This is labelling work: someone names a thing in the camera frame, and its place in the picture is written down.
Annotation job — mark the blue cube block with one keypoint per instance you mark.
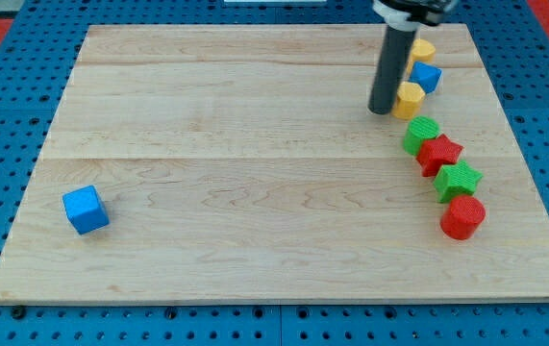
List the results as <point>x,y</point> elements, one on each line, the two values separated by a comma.
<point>85,210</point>

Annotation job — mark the green cylinder block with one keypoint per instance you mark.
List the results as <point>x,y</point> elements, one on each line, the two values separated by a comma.
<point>419,129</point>

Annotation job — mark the yellow cylinder block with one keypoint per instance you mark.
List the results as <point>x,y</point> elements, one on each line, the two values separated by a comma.
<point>422,50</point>

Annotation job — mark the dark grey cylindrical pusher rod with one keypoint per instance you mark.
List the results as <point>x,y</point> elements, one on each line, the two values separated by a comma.
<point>390,69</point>

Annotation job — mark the red star block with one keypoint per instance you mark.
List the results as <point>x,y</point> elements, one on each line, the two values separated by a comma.
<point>436,152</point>

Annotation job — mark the green star block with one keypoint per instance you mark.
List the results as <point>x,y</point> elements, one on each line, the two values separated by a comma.
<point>456,179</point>

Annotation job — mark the blue triangle block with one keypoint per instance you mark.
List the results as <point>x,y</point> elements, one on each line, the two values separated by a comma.
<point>425,75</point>

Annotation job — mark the yellow hexagon block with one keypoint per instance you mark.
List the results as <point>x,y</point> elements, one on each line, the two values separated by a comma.
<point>408,102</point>

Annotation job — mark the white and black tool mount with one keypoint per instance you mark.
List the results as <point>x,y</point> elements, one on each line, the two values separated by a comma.
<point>408,15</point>

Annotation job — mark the red cylinder block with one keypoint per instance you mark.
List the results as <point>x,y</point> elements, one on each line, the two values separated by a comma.
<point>463,217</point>

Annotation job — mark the light wooden board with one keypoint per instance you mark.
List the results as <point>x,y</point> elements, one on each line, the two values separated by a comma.
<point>239,164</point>

